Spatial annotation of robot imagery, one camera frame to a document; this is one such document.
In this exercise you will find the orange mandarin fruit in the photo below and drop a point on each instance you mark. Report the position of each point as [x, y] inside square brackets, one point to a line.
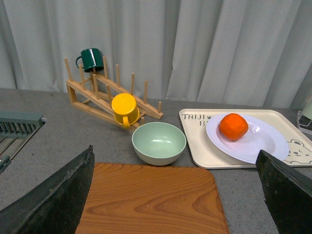
[233, 126]

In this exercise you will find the white ridged plate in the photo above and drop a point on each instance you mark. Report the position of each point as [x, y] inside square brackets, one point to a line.
[260, 136]

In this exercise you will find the wooden peg drying rack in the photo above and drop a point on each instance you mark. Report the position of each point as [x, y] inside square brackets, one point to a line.
[94, 96]

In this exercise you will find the pale green cup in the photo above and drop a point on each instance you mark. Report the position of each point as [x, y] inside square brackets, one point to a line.
[307, 110]

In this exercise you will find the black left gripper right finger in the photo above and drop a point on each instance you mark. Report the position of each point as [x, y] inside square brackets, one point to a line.
[288, 194]

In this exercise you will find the cream bear tray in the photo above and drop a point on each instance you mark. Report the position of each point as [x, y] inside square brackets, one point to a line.
[206, 155]

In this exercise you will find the light green bowl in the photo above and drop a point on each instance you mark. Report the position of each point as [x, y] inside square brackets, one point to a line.
[158, 143]

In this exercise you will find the dark green mug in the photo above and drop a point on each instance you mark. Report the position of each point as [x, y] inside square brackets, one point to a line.
[91, 58]

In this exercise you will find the green dish drainer rack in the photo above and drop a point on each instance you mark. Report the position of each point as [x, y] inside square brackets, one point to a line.
[16, 129]

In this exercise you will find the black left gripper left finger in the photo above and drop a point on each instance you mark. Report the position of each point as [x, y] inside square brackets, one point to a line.
[55, 206]

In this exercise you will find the wooden cutting board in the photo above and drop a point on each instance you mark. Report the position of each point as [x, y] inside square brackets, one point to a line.
[141, 199]

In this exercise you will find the grey curtain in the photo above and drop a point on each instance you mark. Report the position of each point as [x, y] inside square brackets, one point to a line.
[245, 52]

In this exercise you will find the yellow mug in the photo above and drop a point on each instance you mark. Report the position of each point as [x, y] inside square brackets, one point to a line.
[125, 109]

